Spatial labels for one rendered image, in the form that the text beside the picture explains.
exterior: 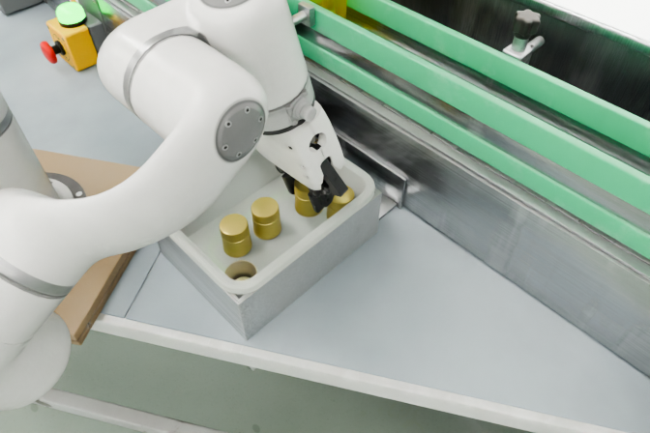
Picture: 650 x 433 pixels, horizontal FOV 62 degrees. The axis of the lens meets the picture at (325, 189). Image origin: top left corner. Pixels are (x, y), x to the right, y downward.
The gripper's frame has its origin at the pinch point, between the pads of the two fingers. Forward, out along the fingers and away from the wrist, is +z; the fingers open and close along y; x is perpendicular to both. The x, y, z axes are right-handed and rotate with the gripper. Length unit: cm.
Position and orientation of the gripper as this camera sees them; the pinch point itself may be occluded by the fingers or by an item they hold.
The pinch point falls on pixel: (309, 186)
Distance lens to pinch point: 64.4
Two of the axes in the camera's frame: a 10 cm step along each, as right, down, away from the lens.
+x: -6.6, 6.9, -2.9
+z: 1.8, 5.2, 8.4
